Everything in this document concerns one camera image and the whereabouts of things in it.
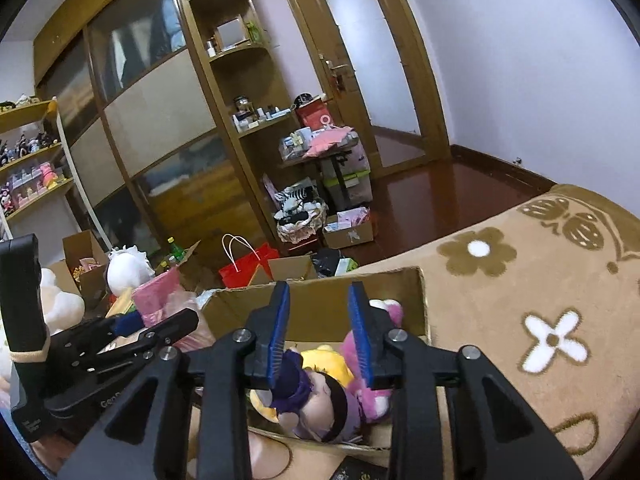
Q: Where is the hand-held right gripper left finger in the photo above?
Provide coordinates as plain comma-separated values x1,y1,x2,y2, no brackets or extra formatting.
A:
57,280,292,480

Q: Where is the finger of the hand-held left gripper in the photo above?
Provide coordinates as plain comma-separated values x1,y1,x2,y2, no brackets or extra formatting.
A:
107,308,201,347
95,337,176,368

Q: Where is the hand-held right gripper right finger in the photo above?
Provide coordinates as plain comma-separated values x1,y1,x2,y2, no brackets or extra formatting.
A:
347,280,586,480

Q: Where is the pink cloth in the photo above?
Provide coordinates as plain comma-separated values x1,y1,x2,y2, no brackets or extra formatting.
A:
305,127,353,157
131,266,213,353

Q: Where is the yellow plush bear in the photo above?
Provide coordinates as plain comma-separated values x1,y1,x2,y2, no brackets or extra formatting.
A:
250,344,356,421

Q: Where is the pink plush bear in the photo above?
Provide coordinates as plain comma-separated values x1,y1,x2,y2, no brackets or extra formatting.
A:
342,299,406,421

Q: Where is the purple-haired plush doll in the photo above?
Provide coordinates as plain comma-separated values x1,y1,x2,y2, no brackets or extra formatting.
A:
250,347,371,443

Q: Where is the cardboard box with bottles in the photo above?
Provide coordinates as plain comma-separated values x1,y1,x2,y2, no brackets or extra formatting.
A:
160,240,216,291

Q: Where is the flat brown cardboard box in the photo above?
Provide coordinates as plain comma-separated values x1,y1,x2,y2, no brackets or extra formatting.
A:
267,255,318,281

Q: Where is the red paper bag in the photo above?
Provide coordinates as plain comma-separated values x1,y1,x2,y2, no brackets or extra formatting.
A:
218,234,282,288

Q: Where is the white-haired plush doll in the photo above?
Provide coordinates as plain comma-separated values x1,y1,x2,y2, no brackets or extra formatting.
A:
106,245,156,296

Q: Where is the black plastic bag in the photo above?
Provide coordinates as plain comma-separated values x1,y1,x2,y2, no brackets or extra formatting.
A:
312,247,351,276

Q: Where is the large white beige plush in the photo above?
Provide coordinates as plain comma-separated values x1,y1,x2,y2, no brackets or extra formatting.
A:
0,267,86,411

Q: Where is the small cardboard box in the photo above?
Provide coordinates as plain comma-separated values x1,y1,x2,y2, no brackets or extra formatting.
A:
322,208,375,249

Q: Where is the lace-trimmed basket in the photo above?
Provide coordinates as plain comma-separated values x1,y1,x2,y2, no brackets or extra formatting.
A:
274,182,328,246

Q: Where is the tall open cardboard box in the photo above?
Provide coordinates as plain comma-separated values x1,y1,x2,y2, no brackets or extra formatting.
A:
62,230,111,301

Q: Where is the pink swirl roll plush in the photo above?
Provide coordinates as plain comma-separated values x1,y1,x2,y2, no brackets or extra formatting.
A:
247,430,293,480

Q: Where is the dark printed packet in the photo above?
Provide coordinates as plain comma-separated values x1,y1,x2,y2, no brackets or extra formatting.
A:
330,455,391,480

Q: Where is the clear plastic storage box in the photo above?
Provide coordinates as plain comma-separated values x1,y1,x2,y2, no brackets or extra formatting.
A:
322,167,373,203

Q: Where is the small side table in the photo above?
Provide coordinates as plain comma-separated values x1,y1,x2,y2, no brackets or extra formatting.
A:
280,145,361,206

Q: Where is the wooden corner shelf unit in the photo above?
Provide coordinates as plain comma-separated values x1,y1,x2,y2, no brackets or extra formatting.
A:
177,0,331,241

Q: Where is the wooden wardrobe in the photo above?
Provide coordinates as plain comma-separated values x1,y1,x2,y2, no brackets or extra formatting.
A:
32,0,271,271

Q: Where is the red box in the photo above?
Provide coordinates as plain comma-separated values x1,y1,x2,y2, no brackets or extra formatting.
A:
296,100,331,128

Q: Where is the wooden door with glass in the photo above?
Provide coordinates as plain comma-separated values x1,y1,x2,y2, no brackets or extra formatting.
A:
280,0,451,176

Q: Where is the white framed box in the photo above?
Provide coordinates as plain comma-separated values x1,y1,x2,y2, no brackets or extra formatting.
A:
216,17,246,51

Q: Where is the yellow wall shelf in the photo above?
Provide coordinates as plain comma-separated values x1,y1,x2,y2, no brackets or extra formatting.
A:
0,100,76,221

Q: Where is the metal door handle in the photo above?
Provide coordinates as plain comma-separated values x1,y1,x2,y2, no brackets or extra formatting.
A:
325,57,351,91

